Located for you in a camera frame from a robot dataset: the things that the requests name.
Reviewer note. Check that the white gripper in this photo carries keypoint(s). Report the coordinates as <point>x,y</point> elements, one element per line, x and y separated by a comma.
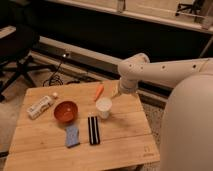
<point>125,86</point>

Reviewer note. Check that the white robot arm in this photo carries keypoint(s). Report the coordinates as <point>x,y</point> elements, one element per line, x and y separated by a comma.
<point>186,140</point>

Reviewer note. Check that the orange carrot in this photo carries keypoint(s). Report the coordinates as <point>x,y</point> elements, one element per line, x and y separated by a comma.
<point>99,91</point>

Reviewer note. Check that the black striped eraser block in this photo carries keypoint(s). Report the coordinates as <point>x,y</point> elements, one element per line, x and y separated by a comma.
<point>94,137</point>

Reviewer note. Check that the wooden table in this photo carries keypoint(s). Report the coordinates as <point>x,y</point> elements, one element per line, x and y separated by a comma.
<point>39,145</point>

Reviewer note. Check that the red-brown bowl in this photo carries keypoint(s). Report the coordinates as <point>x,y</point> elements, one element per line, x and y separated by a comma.
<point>66,111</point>

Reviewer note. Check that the blue sponge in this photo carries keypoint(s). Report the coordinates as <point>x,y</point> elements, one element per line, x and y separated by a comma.
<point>72,133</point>

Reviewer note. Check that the white lying bottle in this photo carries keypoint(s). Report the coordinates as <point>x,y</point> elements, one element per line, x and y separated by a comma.
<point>41,105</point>

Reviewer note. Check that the black office chair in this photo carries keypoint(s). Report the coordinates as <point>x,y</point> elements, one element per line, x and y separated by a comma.
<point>15,57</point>

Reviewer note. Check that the black power strip rail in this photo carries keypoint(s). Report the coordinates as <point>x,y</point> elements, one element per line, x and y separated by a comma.
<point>99,67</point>

